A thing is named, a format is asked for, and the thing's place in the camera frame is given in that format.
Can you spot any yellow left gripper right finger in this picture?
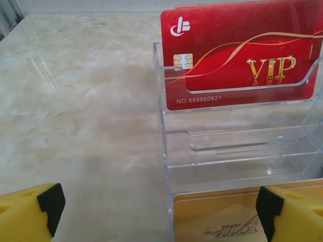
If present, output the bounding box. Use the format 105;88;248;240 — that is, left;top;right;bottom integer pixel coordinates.
255;186;323;242

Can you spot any clear acrylic card stand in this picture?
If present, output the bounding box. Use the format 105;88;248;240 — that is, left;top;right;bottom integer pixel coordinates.
152;42;323;242

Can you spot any red VIP card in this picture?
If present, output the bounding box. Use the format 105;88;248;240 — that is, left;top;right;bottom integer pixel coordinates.
160;0;320;111

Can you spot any aluminium frame post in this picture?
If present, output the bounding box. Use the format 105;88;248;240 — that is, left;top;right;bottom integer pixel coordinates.
0;0;26;42

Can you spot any gold VIP card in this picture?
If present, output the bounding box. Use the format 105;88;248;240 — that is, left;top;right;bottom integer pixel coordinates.
173;191;271;242
173;178;323;202

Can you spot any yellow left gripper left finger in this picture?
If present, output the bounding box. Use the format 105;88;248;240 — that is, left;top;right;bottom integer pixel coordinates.
0;183;66;242

